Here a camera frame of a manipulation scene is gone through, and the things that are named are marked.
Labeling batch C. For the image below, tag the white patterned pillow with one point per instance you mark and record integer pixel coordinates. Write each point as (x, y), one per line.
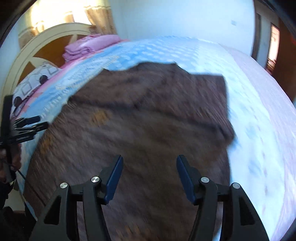
(30, 84)

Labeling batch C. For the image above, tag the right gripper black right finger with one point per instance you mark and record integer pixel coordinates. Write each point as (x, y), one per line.
(240, 220)

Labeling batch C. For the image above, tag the blue pink patterned bed sheet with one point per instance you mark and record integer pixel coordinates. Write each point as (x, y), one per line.
(262, 157)

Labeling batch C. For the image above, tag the cream wooden headboard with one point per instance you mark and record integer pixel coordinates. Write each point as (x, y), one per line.
(47, 46)

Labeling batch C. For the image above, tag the person's left hand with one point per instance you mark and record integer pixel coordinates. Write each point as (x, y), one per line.
(14, 165)

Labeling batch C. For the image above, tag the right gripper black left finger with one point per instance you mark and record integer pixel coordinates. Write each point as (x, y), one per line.
(58, 220)

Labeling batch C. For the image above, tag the orange patterned curtain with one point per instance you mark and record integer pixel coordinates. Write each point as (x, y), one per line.
(45, 14)

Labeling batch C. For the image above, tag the dark wooden door frame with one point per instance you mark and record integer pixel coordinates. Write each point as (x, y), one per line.
(266, 37)

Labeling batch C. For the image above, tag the brown wooden door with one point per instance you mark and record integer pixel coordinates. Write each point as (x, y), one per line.
(284, 71)

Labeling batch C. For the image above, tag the brown knitted sweater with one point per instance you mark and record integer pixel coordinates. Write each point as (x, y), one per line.
(149, 114)

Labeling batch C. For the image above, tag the folded pink quilt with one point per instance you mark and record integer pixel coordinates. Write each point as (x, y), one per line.
(88, 45)

